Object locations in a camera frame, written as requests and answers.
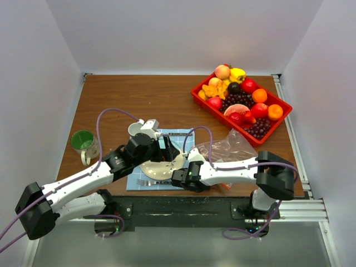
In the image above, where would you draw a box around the red apple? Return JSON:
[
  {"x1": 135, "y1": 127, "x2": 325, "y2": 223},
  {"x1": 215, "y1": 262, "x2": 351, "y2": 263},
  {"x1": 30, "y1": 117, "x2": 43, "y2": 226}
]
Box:
[
  {"x1": 206, "y1": 96, "x2": 223, "y2": 110},
  {"x1": 250, "y1": 103, "x2": 269, "y2": 118},
  {"x1": 240, "y1": 78, "x2": 258, "y2": 94}
]

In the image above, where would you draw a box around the clear zip top bag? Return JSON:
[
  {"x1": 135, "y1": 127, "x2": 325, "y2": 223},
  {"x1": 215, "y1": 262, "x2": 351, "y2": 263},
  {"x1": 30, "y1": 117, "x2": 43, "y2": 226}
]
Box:
[{"x1": 191, "y1": 128, "x2": 259, "y2": 191}]

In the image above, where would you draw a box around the red apple back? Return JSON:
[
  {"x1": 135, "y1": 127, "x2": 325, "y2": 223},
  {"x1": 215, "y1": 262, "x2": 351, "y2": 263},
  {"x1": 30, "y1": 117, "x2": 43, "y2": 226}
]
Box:
[{"x1": 240, "y1": 78, "x2": 258, "y2": 94}]

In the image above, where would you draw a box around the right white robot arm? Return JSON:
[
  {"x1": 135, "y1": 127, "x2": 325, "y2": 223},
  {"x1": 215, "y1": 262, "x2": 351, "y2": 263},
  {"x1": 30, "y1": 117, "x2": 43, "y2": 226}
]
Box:
[{"x1": 171, "y1": 149, "x2": 298, "y2": 219}]

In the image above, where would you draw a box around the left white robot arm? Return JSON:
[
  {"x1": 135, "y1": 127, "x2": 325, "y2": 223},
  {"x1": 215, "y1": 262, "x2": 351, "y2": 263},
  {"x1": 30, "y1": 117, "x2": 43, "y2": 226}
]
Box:
[{"x1": 15, "y1": 133, "x2": 184, "y2": 240}]

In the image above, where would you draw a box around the cream and teal plate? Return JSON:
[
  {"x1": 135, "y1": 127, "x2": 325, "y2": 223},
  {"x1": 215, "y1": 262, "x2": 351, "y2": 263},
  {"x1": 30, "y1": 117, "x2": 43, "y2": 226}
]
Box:
[{"x1": 140, "y1": 141, "x2": 185, "y2": 180}]

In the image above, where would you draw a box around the metal spoon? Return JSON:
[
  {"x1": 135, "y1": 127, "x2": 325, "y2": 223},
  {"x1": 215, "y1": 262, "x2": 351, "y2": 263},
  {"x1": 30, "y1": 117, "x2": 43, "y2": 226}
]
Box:
[{"x1": 160, "y1": 132, "x2": 193, "y2": 136}]

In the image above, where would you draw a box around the metal fork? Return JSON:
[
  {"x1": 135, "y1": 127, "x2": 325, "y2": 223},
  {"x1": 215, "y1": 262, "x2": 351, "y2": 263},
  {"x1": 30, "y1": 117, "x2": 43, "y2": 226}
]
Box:
[{"x1": 136, "y1": 179, "x2": 171, "y2": 186}]

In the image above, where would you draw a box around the small grey cup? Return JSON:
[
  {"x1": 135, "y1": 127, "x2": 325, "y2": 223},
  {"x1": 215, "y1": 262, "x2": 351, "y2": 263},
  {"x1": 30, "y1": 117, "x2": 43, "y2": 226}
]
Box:
[{"x1": 127, "y1": 122, "x2": 143, "y2": 139}]

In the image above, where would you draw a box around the blue checked placemat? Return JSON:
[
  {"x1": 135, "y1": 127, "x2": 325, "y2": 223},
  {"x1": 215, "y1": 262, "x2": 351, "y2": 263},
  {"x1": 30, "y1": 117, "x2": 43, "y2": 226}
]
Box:
[{"x1": 126, "y1": 129, "x2": 190, "y2": 191}]

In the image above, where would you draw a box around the green floral mug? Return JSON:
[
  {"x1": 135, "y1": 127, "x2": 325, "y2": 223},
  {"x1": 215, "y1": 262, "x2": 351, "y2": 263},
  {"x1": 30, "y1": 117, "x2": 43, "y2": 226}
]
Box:
[{"x1": 70, "y1": 130, "x2": 100, "y2": 166}]

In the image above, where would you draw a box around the watermelon slice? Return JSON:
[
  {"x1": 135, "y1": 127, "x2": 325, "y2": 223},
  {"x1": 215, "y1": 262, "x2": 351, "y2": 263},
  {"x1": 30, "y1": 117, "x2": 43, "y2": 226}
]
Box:
[{"x1": 224, "y1": 104, "x2": 250, "y2": 117}]

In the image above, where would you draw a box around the strawberry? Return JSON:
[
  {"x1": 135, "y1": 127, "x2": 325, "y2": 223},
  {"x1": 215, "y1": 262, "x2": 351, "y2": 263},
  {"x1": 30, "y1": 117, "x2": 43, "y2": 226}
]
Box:
[{"x1": 244, "y1": 111, "x2": 256, "y2": 124}]

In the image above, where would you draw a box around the upper purple grape bunch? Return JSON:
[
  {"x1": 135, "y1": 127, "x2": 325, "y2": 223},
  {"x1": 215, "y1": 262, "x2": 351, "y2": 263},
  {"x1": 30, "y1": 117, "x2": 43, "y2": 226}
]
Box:
[{"x1": 220, "y1": 92, "x2": 255, "y2": 113}]

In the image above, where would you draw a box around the purple grape bunch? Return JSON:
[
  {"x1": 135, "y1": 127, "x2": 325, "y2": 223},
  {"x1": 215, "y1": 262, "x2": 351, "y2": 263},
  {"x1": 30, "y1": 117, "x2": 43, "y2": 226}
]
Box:
[
  {"x1": 220, "y1": 92, "x2": 255, "y2": 113},
  {"x1": 244, "y1": 118, "x2": 271, "y2": 139}
]

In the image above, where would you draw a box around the lower purple grape bunch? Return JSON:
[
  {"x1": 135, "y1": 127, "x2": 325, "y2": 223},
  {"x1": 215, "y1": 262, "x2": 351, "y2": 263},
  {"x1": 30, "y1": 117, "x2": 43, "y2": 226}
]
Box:
[{"x1": 244, "y1": 118, "x2": 271, "y2": 139}]

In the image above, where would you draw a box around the yellow bell pepper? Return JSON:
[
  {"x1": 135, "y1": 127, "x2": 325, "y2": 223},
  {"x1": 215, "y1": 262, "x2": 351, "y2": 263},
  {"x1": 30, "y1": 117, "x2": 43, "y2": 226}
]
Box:
[{"x1": 229, "y1": 68, "x2": 246, "y2": 84}]

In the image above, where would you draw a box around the orange fruit back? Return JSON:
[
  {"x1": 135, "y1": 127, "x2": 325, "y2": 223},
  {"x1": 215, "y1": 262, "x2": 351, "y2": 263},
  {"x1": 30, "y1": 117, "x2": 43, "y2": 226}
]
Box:
[{"x1": 252, "y1": 88, "x2": 268, "y2": 103}]

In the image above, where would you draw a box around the orange fruit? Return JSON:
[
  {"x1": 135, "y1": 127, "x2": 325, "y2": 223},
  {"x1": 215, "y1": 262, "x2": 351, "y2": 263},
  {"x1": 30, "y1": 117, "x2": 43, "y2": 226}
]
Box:
[
  {"x1": 268, "y1": 104, "x2": 283, "y2": 121},
  {"x1": 252, "y1": 88, "x2": 268, "y2": 103}
]

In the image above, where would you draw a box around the orange fruit right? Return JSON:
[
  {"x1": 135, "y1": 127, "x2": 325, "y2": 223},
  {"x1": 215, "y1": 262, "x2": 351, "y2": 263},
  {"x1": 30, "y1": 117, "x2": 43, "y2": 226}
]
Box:
[{"x1": 268, "y1": 104, "x2": 283, "y2": 121}]

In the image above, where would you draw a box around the red plastic fruit tray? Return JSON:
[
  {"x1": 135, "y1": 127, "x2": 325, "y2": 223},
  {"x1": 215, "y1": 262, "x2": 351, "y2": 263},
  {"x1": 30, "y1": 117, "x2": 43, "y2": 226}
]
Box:
[{"x1": 191, "y1": 73, "x2": 293, "y2": 147}]

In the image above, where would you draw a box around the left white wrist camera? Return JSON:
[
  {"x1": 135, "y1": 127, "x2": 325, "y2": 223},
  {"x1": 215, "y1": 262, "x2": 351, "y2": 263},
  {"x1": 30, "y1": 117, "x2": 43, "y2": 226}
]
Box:
[{"x1": 138, "y1": 119, "x2": 160, "y2": 140}]

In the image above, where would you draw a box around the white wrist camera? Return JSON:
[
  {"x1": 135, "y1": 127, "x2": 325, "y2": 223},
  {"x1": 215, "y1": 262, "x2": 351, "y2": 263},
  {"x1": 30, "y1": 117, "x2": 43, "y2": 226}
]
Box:
[
  {"x1": 138, "y1": 119, "x2": 160, "y2": 140},
  {"x1": 187, "y1": 148, "x2": 208, "y2": 165}
]

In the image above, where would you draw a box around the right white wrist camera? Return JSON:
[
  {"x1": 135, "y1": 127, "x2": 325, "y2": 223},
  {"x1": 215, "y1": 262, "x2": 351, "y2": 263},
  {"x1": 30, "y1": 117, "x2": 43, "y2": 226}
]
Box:
[{"x1": 187, "y1": 148, "x2": 208, "y2": 165}]

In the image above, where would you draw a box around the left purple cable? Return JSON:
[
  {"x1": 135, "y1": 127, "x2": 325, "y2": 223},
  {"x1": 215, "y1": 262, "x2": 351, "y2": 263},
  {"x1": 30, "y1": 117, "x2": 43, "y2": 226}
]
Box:
[{"x1": 0, "y1": 107, "x2": 140, "y2": 250}]

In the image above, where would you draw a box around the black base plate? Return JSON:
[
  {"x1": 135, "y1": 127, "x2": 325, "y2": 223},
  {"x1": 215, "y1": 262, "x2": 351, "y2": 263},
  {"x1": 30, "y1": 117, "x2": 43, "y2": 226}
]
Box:
[{"x1": 95, "y1": 196, "x2": 277, "y2": 234}]

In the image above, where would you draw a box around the aluminium frame rail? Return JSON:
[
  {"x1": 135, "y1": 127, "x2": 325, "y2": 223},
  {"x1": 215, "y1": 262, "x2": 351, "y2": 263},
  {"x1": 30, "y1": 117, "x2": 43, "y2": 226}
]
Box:
[{"x1": 271, "y1": 73, "x2": 342, "y2": 267}]

